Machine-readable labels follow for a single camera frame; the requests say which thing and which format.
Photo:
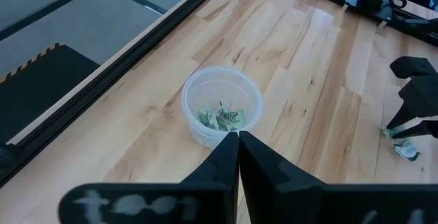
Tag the black hazard-striped floor mat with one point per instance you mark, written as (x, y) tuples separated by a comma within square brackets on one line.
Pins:
[(41, 90)]

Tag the green sweetener packet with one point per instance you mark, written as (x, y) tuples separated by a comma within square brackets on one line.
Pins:
[(239, 117), (407, 150), (207, 118), (224, 124)]

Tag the clear round plastic container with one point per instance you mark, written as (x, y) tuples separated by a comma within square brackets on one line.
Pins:
[(205, 87)]

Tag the black metal table frame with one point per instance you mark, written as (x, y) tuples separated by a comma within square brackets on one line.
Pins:
[(85, 95)]

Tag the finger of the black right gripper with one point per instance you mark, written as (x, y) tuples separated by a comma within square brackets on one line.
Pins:
[(424, 128), (421, 97)]

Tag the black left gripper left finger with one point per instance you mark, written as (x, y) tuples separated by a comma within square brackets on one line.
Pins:
[(205, 200)]

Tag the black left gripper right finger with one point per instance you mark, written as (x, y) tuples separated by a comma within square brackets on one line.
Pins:
[(280, 196)]

